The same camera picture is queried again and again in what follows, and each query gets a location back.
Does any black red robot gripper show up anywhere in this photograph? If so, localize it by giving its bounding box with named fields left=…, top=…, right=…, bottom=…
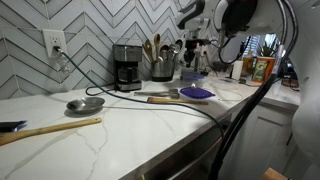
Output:
left=183, top=42, right=205, bottom=69

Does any clear lunchbox light blue lid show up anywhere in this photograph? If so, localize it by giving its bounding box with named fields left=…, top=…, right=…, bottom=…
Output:
left=180, top=71, right=205, bottom=84

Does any tall wooden spoon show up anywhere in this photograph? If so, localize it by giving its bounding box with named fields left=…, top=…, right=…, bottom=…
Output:
left=153, top=32, right=162, bottom=63

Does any wide wooden spoon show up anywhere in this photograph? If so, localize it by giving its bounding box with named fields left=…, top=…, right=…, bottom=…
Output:
left=142, top=38, right=156, bottom=64

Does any silver metal utensil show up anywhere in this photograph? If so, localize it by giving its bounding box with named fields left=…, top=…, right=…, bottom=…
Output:
left=168, top=43, right=178, bottom=62

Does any dark metal ladle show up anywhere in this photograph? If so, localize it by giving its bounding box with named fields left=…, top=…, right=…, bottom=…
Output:
left=159, top=44, right=170, bottom=62

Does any steel utensil holder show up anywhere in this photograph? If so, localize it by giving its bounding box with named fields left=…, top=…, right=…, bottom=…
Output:
left=151, top=59, right=176, bottom=83

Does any purple plate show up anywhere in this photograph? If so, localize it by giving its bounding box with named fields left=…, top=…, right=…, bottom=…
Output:
left=179, top=86, right=216, bottom=100

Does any white paper roll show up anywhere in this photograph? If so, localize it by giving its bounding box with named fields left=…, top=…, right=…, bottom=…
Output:
left=231, top=59, right=244, bottom=81

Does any short wooden spatula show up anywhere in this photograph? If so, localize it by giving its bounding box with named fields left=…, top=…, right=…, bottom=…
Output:
left=146, top=96, right=209, bottom=106

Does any grey metal spatula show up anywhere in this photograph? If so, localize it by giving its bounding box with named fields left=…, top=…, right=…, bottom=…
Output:
left=133, top=88, right=181, bottom=100

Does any amber bottle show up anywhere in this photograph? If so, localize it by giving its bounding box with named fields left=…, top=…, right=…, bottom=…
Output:
left=241, top=54, right=255, bottom=77

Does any black silver coffee maker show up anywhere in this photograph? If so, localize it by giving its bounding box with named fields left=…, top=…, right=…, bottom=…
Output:
left=112, top=43, right=144, bottom=93

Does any orange drink mix canister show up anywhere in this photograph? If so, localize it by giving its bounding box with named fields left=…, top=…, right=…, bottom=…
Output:
left=251, top=56, right=277, bottom=84

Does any green potted plant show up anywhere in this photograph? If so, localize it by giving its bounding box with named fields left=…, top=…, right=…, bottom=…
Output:
left=255, top=33, right=281, bottom=58

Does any stainless dishwasher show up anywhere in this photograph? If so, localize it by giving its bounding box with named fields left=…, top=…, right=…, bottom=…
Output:
left=131, top=114, right=231, bottom=180

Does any grey cabinet door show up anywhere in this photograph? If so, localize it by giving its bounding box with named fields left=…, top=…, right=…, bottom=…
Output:
left=229, top=103, right=296, bottom=180

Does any silver round pan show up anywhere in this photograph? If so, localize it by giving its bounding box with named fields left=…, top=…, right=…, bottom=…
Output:
left=65, top=96, right=154, bottom=116

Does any light wooden block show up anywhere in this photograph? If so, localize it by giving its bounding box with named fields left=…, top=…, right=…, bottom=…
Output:
left=259, top=166, right=289, bottom=180

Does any long wooden spatula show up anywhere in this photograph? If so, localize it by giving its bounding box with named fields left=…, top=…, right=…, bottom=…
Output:
left=0, top=116, right=103, bottom=147

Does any dark blue flat object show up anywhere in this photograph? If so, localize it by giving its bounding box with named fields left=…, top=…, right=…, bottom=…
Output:
left=0, top=119, right=28, bottom=133

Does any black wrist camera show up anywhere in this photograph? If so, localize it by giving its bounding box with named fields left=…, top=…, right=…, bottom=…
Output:
left=184, top=38, right=212, bottom=47

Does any thin white cable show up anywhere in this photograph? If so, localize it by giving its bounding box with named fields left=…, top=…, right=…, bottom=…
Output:
left=207, top=81, right=245, bottom=102

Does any long black power cable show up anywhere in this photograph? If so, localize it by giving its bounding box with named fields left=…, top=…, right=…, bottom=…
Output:
left=53, top=45, right=225, bottom=139

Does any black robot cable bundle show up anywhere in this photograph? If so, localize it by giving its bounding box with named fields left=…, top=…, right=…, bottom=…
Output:
left=207, top=0, right=300, bottom=180

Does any coffee maker black cord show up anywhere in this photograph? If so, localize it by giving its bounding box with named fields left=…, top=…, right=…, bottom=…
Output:
left=84, top=84, right=116, bottom=97

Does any black cabinet handle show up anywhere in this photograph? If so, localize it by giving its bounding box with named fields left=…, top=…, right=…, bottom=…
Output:
left=285, top=132, right=294, bottom=147

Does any white wall outlet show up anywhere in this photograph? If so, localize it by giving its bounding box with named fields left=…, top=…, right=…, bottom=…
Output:
left=41, top=28, right=68, bottom=59

